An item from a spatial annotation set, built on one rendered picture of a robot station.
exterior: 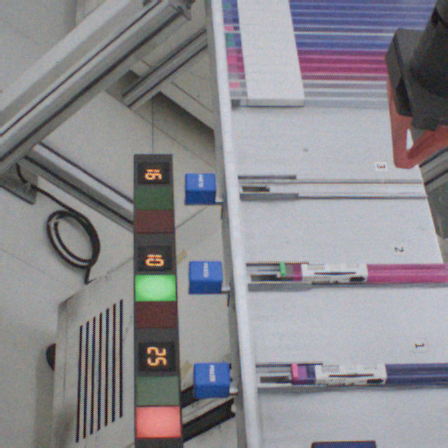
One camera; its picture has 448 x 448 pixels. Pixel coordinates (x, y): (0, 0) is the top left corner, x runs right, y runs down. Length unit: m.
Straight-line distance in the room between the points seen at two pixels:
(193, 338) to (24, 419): 0.38
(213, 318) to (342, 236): 0.49
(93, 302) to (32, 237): 0.28
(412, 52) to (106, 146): 1.50
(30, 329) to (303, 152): 0.86
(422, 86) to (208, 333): 0.74
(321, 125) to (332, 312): 0.24
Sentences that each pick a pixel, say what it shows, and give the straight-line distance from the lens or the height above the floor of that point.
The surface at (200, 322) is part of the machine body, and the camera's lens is 1.46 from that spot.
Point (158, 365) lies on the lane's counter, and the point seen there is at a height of 0.66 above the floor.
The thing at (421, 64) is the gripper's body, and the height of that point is 0.98.
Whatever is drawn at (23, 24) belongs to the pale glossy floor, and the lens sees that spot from 2.30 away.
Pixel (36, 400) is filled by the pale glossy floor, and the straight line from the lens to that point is 1.74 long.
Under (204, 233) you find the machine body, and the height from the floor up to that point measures 0.41.
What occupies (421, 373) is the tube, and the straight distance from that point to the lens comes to 0.89.
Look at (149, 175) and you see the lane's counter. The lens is 1.03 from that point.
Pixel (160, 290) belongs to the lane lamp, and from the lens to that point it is 0.94.
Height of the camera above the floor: 1.19
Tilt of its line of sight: 29 degrees down
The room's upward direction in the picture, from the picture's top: 57 degrees clockwise
